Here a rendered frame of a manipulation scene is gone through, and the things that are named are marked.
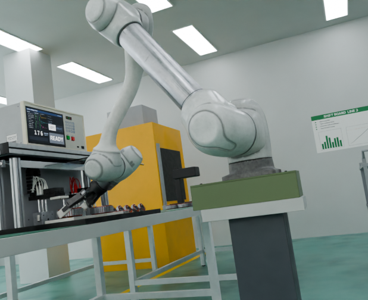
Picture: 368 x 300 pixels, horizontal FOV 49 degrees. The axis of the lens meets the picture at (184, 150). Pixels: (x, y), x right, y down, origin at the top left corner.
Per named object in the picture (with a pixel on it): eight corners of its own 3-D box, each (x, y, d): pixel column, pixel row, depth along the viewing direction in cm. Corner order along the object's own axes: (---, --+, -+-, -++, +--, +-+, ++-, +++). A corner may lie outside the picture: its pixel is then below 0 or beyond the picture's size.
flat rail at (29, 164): (102, 171, 221) (102, 165, 221) (16, 166, 164) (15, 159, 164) (100, 171, 221) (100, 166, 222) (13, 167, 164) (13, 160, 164)
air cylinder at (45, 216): (54, 222, 182) (53, 210, 183) (43, 224, 175) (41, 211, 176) (45, 224, 184) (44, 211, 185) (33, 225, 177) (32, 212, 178)
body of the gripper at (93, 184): (101, 190, 165) (86, 204, 167) (112, 190, 173) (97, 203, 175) (92, 175, 167) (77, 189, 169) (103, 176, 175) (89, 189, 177)
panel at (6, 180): (86, 218, 225) (80, 165, 229) (-12, 231, 164) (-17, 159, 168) (84, 218, 226) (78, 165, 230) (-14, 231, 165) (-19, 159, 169)
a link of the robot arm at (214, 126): (267, 131, 128) (240, 127, 110) (234, 167, 134) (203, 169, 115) (130, -4, 157) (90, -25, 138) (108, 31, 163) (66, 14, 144)
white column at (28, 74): (70, 275, 579) (50, 56, 623) (49, 282, 537) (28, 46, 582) (43, 277, 597) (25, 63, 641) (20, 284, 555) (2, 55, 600)
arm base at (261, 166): (283, 172, 151) (280, 158, 151) (275, 173, 130) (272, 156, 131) (236, 180, 157) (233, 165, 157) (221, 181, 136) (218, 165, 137)
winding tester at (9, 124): (87, 152, 216) (83, 115, 219) (27, 145, 176) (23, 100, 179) (30, 164, 230) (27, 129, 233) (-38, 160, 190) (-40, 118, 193)
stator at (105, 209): (118, 211, 199) (117, 203, 200) (103, 213, 189) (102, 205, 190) (100, 213, 205) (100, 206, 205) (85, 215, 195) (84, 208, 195)
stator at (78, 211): (89, 214, 178) (88, 206, 178) (72, 216, 168) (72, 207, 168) (68, 217, 182) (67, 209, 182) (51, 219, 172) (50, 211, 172)
